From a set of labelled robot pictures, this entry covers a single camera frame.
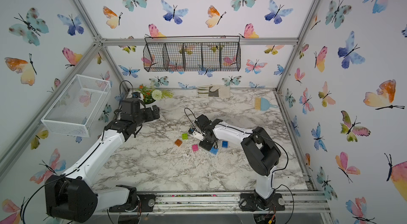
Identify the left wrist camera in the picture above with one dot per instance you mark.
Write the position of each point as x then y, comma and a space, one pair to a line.
137, 95

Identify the orange lego brick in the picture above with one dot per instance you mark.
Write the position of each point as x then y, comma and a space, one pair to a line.
178, 142

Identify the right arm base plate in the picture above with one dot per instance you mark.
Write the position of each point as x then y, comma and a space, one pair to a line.
254, 202

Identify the white mesh wall basket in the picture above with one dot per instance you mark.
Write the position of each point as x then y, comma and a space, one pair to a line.
76, 108

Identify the potted flower plant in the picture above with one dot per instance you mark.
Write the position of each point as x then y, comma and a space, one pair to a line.
150, 95

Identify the black wire wall basket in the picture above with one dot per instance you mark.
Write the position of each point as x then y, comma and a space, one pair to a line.
192, 53

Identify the long blue lego brick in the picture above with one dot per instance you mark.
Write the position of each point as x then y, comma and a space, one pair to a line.
214, 151

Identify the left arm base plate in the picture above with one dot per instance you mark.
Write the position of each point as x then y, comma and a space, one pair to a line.
141, 203

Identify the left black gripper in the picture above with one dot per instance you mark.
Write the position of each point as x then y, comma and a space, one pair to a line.
156, 111

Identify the pink lego brick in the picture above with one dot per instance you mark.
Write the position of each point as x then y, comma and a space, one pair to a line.
195, 148

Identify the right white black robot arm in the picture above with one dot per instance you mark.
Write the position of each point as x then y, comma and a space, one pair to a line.
260, 150

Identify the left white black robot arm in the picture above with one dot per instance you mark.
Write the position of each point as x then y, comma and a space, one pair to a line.
70, 196

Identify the blue dustpan brush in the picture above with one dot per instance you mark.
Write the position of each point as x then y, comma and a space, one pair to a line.
262, 104

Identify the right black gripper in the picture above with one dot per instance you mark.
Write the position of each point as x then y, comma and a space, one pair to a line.
208, 141

